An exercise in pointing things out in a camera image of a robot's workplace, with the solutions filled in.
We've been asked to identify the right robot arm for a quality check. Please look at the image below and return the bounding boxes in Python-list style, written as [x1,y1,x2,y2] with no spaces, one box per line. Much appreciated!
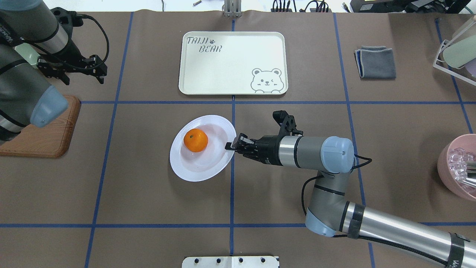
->
[231,134,475,268]

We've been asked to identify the pink bowl of ice cubes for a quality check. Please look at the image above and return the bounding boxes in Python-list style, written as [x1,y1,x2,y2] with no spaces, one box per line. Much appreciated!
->
[437,134,476,201]

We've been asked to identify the brown wooden tray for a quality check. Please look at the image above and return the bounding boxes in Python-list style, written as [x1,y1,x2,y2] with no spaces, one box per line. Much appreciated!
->
[0,95,81,159]

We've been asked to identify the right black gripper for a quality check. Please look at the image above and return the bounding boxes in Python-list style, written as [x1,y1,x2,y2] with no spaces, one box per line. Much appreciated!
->
[225,135,281,166]

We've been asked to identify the green plastic cup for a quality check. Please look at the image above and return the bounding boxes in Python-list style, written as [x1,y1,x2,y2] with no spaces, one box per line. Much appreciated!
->
[443,35,476,68]

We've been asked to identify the orange fruit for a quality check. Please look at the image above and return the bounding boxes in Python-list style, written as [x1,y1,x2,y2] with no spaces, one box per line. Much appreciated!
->
[183,128,209,153]

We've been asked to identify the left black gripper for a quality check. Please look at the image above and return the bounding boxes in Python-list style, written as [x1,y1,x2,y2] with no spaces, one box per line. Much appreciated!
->
[37,48,108,85]

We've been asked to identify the white wire cup rack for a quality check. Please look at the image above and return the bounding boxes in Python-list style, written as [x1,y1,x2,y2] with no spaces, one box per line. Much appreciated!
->
[433,15,476,86]

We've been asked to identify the folded grey cloth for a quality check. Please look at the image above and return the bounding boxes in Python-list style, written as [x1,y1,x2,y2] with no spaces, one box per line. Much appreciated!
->
[355,46,396,79]

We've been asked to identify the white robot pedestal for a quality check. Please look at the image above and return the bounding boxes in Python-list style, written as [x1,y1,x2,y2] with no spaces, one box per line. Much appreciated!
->
[181,256,280,268]

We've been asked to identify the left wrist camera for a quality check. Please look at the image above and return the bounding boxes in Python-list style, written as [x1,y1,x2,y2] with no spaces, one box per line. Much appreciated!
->
[50,7,84,27]

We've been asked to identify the metal scoop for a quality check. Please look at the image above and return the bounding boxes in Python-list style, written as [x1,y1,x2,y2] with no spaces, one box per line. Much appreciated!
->
[456,161,476,187]

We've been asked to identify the green ceramic bowl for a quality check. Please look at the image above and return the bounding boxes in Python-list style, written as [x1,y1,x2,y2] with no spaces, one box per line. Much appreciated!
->
[14,43,40,68]

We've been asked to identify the purple plastic cup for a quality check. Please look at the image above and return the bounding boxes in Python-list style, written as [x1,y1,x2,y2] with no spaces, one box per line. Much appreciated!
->
[464,59,476,78]

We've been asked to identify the white round plate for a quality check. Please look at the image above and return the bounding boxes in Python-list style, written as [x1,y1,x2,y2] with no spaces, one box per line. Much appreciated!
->
[170,115,237,182]

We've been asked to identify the aluminium frame post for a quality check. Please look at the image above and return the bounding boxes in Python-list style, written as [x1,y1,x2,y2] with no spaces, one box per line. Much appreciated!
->
[222,0,242,19]

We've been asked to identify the cream bear serving tray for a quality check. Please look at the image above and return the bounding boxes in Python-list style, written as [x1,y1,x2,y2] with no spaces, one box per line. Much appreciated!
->
[178,32,289,95]

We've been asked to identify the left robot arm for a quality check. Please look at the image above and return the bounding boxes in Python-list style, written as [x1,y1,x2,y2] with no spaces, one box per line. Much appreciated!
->
[0,0,109,144]

